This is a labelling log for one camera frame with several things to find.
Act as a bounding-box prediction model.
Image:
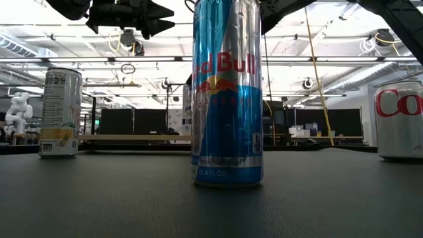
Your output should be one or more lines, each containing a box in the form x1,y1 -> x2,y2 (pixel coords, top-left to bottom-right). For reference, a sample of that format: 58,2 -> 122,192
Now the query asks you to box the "black partition wall panel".
98,108 -> 168,136
286,108 -> 363,137

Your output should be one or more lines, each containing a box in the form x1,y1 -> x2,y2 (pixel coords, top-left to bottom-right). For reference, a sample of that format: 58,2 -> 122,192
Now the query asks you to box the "wooden shelf board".
78,134 -> 193,142

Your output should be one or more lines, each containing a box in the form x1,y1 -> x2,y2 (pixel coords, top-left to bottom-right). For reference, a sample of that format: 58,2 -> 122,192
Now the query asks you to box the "silver Diet Coke can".
373,79 -> 423,163

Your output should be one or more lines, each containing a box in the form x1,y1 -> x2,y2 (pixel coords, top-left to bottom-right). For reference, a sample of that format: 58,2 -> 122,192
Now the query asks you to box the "blue silver Red Bull can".
190,0 -> 265,189

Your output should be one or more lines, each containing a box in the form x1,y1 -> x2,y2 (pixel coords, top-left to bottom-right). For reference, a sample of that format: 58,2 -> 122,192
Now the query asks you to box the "wooden workbench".
289,135 -> 364,145

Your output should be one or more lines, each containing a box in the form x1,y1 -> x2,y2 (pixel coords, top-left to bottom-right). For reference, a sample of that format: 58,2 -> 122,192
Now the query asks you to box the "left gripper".
85,0 -> 176,40

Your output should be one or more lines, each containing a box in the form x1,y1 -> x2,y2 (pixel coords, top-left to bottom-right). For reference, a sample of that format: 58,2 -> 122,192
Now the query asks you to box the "white Celsius Tropical Vibe can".
38,67 -> 83,159

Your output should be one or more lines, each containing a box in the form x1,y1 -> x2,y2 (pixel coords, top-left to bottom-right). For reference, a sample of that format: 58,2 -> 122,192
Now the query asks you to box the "black table mat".
0,147 -> 423,238

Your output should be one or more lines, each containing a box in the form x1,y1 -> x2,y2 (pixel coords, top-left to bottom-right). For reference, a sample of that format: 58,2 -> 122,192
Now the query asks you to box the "black hanging cable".
262,32 -> 277,147

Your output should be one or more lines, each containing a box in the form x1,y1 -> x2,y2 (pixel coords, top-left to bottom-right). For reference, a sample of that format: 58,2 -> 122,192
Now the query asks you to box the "white Celsius Arctic Vibe can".
182,83 -> 194,136

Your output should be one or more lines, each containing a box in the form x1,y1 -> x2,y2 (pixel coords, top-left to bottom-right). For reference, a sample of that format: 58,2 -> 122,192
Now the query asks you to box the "yellow hanging cable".
302,5 -> 335,147

